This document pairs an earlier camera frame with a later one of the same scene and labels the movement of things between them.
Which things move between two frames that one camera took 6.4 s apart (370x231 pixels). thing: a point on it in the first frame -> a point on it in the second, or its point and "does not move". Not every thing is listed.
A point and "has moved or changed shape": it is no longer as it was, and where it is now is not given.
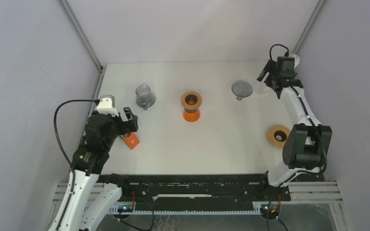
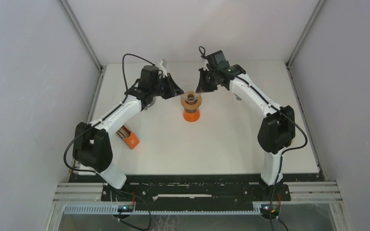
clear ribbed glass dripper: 242,89 has moved or changed shape
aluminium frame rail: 78,30 does not move
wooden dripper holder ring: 190,101 does not move
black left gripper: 126,126 -> 173,89
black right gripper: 270,67 -> 202,87
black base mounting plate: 164,192 does not move
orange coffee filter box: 132,141 does not move
